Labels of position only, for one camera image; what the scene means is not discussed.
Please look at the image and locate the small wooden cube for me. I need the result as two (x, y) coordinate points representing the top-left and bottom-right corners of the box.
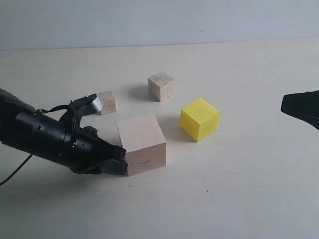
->
(97, 91), (117, 115)

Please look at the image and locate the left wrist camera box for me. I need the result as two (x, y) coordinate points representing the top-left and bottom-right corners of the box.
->
(69, 94), (103, 118)

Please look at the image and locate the yellow painted wooden cube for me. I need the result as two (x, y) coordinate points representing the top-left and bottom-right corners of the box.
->
(180, 98), (220, 142)

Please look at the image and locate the medium plain wooden cube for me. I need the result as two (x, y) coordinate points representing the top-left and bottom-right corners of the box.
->
(148, 72), (175, 102)

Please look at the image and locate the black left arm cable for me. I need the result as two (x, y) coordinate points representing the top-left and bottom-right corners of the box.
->
(0, 153), (33, 185)

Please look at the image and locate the large light wooden cube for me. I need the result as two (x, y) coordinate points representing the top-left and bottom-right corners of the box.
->
(117, 113), (166, 176)

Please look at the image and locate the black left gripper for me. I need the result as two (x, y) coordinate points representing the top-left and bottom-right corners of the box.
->
(0, 90), (128, 176)

